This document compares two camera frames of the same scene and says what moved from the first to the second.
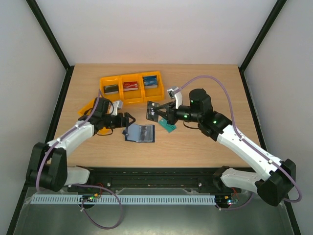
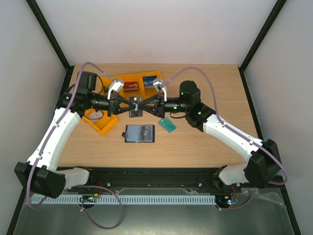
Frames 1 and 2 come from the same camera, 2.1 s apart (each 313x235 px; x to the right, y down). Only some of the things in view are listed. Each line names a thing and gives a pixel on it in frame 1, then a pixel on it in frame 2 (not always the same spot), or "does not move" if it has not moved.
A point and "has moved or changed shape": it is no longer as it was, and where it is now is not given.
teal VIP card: [169, 128] does not move
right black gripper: [170, 115] -> [159, 105]
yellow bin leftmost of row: [111, 88] does not move
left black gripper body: [119, 123] -> [113, 104]
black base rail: [105, 179] does not move
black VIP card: [151, 114] has moved or changed shape
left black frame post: [41, 20] does not move
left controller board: [89, 198] does not move
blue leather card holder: [140, 133] does not move
